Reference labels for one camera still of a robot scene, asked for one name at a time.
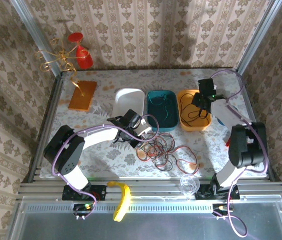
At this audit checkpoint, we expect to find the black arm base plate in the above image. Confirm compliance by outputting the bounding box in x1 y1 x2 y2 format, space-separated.
62 184 107 201
195 186 240 201

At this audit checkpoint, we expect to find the clear drinking glass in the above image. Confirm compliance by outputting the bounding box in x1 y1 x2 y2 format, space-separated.
179 173 201 199

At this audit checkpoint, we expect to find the red cable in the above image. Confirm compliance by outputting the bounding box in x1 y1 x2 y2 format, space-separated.
155 146 201 176
137 132 179 173

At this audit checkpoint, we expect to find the orange plastic tray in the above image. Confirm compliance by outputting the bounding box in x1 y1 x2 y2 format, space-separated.
177 89 213 132

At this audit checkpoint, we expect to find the yellow banana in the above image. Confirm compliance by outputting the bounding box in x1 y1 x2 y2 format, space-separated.
106 180 132 222

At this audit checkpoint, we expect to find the orange wooden board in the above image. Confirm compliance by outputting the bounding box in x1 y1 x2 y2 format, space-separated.
67 80 98 112

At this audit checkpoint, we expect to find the green cable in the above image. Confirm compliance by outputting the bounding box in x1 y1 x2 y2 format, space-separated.
147 93 171 107
162 92 179 123

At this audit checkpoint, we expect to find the blue cup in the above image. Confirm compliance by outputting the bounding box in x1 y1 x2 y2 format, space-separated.
216 104 239 127

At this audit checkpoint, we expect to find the grey metal panel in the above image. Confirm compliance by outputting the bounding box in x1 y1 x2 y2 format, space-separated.
7 199 282 240

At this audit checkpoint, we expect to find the teal plastic tray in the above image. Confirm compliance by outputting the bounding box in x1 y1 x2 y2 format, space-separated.
145 89 179 133

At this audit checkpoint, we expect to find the small black controller box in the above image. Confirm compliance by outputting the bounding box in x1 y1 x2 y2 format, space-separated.
72 202 94 218
212 203 234 217

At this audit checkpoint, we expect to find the aluminium extrusion frame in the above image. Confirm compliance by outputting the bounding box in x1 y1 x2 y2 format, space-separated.
8 0 282 202

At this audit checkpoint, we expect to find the red wine glass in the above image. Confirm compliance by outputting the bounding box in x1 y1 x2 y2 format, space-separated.
67 32 94 70

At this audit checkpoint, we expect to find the white plastic tray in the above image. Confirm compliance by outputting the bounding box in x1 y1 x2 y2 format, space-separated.
114 87 146 131

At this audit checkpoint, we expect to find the gold wire sculpture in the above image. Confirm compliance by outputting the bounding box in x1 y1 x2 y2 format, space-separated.
35 37 87 98

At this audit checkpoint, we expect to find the floral patterned tablecloth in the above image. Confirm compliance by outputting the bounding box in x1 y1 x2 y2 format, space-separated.
40 69 267 179

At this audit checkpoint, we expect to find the black cable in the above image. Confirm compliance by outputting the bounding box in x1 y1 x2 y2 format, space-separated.
180 91 202 125
187 107 212 126
140 133 180 173

